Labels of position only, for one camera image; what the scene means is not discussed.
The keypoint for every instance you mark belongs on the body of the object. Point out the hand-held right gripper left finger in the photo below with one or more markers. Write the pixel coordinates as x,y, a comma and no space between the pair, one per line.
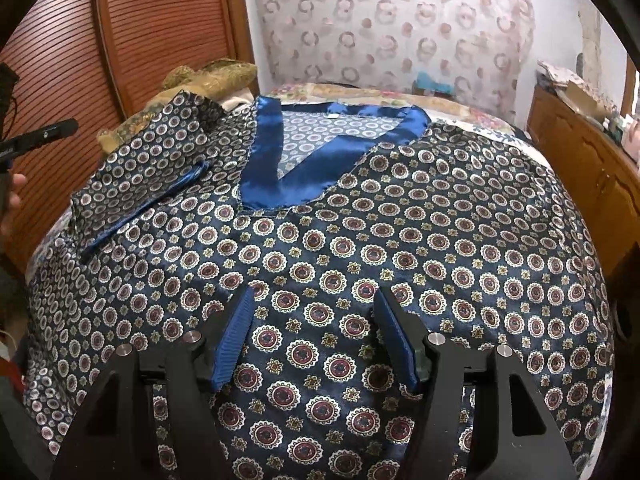
234,340

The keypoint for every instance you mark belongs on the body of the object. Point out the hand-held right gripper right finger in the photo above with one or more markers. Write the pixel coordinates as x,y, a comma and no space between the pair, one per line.
396,341

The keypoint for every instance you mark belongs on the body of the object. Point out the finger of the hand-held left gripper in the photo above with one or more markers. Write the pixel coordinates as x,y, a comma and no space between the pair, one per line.
45,132

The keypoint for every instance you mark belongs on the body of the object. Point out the blue patterned satin shirt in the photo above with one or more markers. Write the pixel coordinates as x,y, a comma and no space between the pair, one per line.
350,220

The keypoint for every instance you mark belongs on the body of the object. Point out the person's left hand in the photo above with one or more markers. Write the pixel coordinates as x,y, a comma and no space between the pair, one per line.
14,192

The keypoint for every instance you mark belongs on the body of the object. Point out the wooden slatted headboard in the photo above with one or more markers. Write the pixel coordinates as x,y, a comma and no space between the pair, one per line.
150,35

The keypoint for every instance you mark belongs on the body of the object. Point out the olive gold patterned shawl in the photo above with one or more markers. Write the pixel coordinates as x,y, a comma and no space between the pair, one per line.
220,75

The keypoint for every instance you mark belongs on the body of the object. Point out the floral bed sheet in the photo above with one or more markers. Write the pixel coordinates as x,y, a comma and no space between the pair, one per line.
475,115

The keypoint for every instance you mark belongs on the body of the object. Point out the teal box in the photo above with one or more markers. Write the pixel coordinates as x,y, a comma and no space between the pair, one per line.
434,84

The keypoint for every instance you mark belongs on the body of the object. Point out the wooden dresser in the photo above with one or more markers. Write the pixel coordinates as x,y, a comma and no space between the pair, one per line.
575,140

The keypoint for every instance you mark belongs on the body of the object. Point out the cardboard box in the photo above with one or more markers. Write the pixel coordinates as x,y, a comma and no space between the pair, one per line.
585,97

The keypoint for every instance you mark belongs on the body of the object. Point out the row of small dresser clutter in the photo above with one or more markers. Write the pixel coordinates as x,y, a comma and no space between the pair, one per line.
622,130

